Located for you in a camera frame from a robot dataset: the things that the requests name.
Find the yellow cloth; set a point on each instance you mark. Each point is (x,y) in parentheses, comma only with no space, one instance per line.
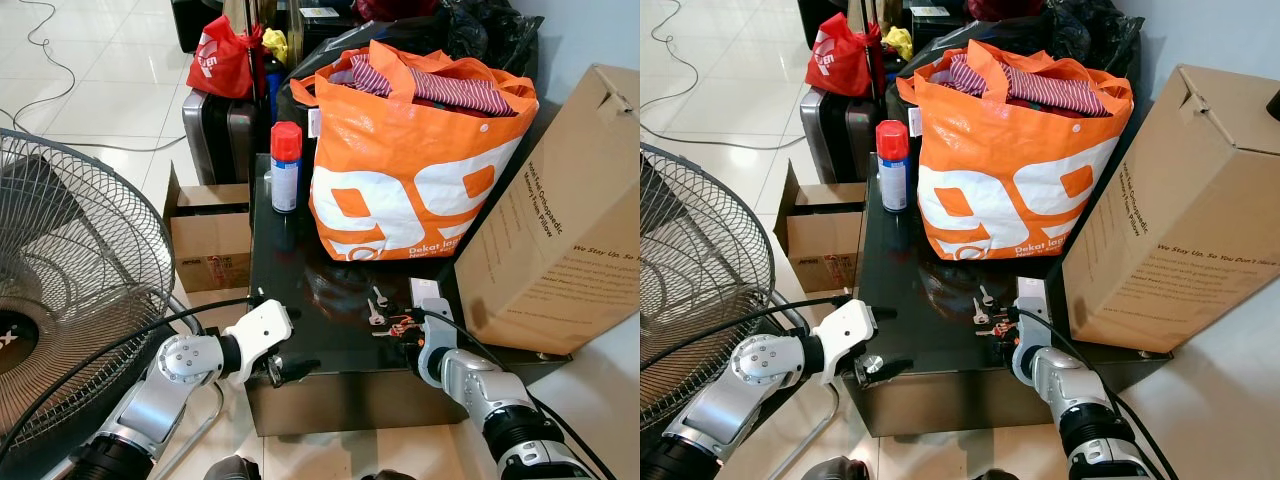
(275,45)
(899,43)

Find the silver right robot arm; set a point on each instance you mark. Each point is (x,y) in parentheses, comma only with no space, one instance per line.
(1085,405)
(495,400)

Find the robot left leg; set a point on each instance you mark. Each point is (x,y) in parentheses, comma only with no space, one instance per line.
(232,469)
(828,470)

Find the red striped cloth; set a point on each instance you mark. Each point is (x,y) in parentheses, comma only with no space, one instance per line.
(1050,90)
(450,90)

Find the robot right leg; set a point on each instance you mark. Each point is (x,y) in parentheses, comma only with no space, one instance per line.
(995,475)
(388,475)

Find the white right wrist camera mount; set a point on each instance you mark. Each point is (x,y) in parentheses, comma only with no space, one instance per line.
(1028,330)
(430,335)

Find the black glossy low table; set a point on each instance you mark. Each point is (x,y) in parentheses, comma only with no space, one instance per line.
(940,390)
(330,390)

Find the orange white shopping bag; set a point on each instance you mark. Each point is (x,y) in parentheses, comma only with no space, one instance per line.
(400,160)
(1010,160)

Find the silver key bunch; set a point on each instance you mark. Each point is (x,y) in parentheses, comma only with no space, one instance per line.
(985,315)
(381,315)

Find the robot leg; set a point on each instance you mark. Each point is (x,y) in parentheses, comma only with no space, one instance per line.
(388,475)
(232,469)
(828,470)
(995,475)

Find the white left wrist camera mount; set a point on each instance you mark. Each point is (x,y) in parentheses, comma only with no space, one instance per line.
(848,325)
(262,325)

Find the red plastic bag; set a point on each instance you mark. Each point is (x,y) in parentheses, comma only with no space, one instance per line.
(842,62)
(222,65)

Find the large printed cardboard box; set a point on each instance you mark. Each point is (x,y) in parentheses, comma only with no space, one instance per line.
(570,220)
(1190,220)

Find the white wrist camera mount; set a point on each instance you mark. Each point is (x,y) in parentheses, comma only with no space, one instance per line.
(262,325)
(430,335)
(848,325)
(1028,330)

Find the small open cardboard box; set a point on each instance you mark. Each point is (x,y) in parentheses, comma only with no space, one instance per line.
(822,240)
(210,245)

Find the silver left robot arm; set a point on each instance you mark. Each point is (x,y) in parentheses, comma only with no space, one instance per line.
(165,385)
(745,385)

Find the red capped spray can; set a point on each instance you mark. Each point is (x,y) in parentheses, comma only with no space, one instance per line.
(892,170)
(285,170)

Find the grey hard suitcase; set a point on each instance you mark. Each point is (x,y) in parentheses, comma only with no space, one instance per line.
(215,130)
(835,130)

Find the black garbage bag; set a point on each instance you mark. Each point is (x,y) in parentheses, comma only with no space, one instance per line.
(490,30)
(1090,30)

